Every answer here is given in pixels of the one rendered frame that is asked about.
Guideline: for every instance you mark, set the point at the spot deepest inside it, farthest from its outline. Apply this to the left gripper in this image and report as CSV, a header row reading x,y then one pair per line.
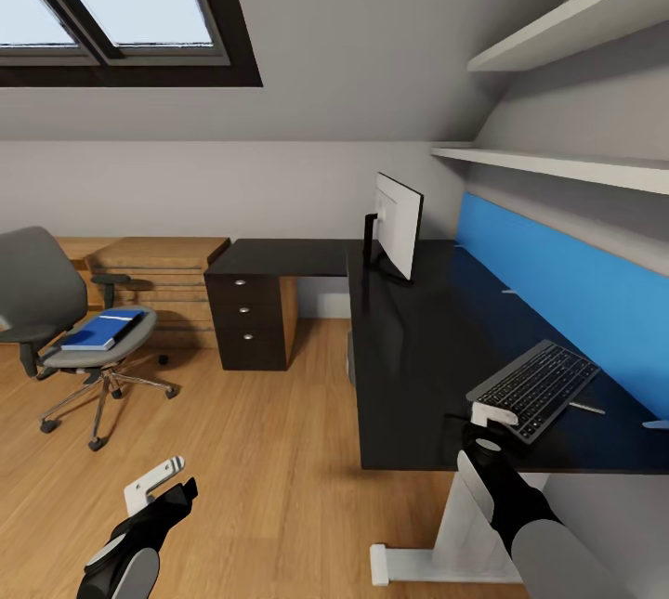
x,y
168,510

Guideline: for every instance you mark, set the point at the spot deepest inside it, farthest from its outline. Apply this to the swivel chair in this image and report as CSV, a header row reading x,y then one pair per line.
x,y
41,298

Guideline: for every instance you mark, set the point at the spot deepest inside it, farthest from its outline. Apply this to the notebook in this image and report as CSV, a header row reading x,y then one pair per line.
x,y
588,400

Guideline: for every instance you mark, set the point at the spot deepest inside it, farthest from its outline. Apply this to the keyboard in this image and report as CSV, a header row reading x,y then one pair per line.
x,y
536,387

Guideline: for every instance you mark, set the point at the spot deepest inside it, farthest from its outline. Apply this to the monitor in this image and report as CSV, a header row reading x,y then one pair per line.
x,y
396,224

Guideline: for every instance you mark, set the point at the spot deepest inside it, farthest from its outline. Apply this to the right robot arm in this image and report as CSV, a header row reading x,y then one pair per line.
x,y
551,561

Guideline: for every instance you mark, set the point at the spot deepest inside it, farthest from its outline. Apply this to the folder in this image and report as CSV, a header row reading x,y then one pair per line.
x,y
103,331

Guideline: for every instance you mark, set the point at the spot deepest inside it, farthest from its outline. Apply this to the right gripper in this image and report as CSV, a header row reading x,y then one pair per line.
x,y
460,428

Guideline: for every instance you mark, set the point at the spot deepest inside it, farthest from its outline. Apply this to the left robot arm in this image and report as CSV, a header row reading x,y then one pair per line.
x,y
128,565

